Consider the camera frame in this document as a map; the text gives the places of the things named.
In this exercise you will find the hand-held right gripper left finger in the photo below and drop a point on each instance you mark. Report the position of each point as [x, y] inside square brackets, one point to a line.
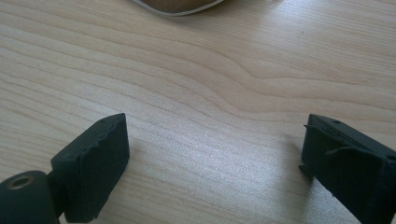
[93, 174]

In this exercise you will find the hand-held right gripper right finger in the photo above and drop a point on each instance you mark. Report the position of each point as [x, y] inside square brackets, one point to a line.
[348, 165]

